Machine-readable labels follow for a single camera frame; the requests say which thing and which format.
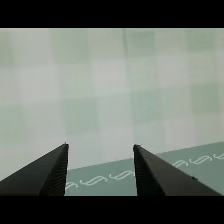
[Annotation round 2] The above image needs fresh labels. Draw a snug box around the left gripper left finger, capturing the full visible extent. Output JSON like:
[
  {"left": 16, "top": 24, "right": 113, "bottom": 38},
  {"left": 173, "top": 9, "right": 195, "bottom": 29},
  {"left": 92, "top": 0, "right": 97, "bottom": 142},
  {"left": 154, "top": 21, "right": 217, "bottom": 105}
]
[{"left": 0, "top": 142, "right": 70, "bottom": 197}]

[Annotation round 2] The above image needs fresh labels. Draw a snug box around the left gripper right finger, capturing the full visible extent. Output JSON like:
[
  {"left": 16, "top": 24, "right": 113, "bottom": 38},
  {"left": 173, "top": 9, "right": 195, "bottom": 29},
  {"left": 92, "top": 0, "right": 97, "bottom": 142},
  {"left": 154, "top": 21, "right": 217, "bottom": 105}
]
[{"left": 132, "top": 143, "right": 223, "bottom": 197}]

